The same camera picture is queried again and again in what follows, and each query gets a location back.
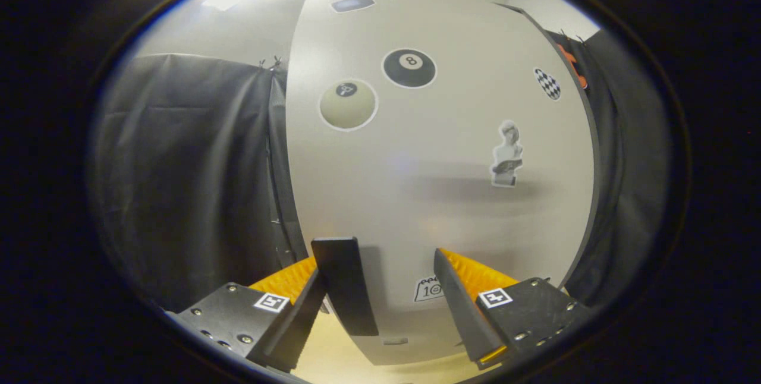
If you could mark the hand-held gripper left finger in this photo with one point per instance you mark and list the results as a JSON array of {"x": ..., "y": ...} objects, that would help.
[{"x": 297, "y": 324}]

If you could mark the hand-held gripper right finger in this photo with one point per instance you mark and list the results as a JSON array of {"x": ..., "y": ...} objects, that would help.
[{"x": 461, "y": 312}]

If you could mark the light grey cabinet door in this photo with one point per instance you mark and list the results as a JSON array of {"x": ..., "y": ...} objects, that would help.
[{"x": 440, "y": 194}]

